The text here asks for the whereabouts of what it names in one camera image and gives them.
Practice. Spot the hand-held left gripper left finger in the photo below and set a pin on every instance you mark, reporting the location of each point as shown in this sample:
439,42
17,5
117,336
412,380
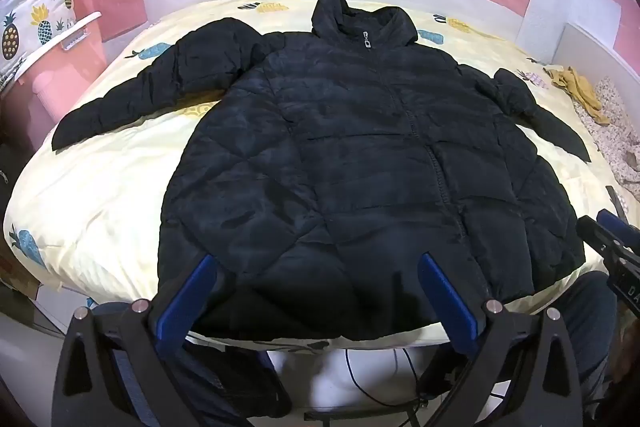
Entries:
186,302

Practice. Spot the pink plastic storage box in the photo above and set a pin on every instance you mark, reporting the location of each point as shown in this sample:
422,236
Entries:
50,77

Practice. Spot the white bed side board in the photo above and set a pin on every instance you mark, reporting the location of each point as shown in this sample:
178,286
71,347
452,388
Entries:
585,49

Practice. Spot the black puffer jacket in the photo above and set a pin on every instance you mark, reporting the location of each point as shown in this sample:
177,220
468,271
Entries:
340,147

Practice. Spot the yellow pineapple print bed sheet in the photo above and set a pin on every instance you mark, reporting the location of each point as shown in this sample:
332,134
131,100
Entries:
100,197

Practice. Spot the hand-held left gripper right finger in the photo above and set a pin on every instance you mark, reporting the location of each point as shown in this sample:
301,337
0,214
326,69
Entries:
450,307

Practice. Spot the person's right leg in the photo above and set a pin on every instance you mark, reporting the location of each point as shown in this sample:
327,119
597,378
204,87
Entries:
585,322

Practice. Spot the mustard yellow cloth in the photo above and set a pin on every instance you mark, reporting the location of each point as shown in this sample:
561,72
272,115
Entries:
580,89

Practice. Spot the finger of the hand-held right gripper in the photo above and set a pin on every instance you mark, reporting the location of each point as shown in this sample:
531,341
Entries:
597,234
622,232

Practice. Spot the person's left leg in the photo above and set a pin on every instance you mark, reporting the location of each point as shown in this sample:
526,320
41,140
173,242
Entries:
225,382

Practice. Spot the cardboard box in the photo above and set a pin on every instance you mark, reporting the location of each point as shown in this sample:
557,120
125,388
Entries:
20,279

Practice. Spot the person's leg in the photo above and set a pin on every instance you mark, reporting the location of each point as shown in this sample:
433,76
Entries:
585,322
225,382

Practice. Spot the floral patterned cloth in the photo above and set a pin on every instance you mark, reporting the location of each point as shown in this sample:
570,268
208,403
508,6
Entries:
617,127

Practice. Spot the white pineapple print quilt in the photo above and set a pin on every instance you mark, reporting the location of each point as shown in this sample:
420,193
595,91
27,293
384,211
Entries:
35,12

